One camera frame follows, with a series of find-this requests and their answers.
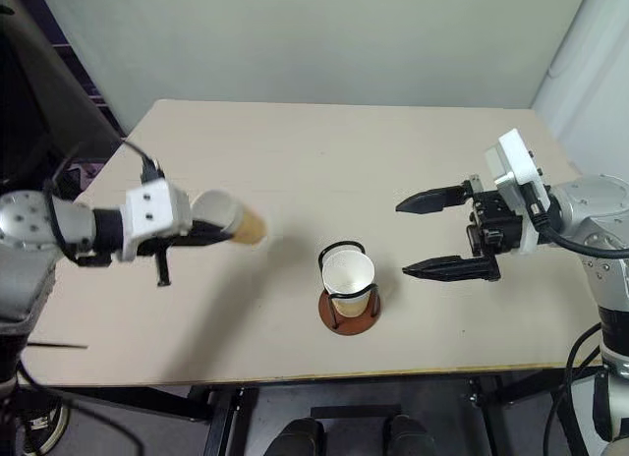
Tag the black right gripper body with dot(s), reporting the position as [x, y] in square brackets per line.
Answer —
[498, 222]

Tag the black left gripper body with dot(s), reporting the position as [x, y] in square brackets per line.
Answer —
[147, 248]

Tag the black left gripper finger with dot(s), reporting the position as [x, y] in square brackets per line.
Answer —
[162, 269]
[209, 232]

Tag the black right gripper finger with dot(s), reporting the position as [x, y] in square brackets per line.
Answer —
[432, 200]
[452, 269]

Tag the brown paper cup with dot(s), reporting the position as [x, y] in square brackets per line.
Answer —
[248, 225]

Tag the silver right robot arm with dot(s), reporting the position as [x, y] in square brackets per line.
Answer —
[599, 215]

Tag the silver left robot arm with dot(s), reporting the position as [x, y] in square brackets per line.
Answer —
[29, 220]

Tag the white paper cup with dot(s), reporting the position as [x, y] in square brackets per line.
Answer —
[349, 279]

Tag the thin black strip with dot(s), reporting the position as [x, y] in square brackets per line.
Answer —
[56, 346]

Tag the dark rounded shape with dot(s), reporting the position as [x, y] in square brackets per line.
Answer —
[297, 436]
[410, 436]

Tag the black and white shoe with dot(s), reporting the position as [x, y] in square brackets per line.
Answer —
[46, 424]

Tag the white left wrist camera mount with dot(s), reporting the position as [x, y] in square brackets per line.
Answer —
[154, 210]

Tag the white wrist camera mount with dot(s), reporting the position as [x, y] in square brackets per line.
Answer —
[516, 166]
[154, 210]

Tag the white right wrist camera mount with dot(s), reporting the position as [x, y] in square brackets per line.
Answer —
[516, 166]

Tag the black metal table frame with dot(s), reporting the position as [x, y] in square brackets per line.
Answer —
[221, 416]

